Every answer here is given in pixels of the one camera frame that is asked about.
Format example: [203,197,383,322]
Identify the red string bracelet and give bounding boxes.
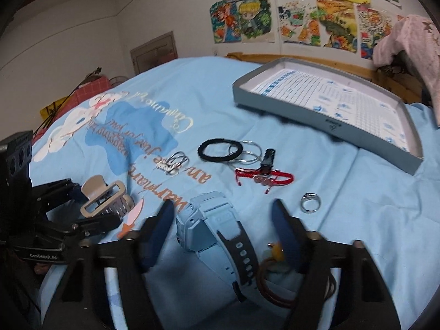
[235,167,295,195]

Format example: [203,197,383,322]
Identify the beige hair claw clip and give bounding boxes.
[81,175,134,218]

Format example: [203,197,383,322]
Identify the black hair tie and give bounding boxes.
[197,138,245,163]

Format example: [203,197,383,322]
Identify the silver hoop key rings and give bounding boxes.
[227,140,264,170]

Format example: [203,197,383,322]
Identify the silver metal clip charm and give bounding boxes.
[156,151,189,176]

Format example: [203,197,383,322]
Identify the black small clip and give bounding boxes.
[260,148,275,176]

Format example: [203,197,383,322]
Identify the light blue cartoon bedsheet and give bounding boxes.
[30,57,439,329]

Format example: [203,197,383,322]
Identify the red checkered bag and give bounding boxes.
[72,76,110,105]

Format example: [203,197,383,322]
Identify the grey cardboard box tray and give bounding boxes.
[233,57,424,174]

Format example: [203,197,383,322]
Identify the wooden bed headboard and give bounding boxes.
[226,52,424,104]

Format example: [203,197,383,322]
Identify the white cartoon poster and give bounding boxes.
[277,0,321,46]

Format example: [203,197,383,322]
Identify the blond boy poster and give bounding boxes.
[237,0,274,43]

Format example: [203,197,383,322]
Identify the orange landscape poster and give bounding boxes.
[316,0,358,53]

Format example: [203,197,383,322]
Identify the white red text poster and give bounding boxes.
[356,4,392,60]

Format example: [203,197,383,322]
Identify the anime girl poster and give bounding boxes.
[210,1,241,44]

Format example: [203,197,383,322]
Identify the pink floral blanket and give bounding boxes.
[373,14,439,119]

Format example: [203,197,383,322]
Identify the brown cord bracelet with beads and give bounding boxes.
[256,241,338,309]

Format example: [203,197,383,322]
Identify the silver ring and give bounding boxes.
[300,192,322,215]

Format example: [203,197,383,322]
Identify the brown wall cabinet door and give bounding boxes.
[130,31,178,75]

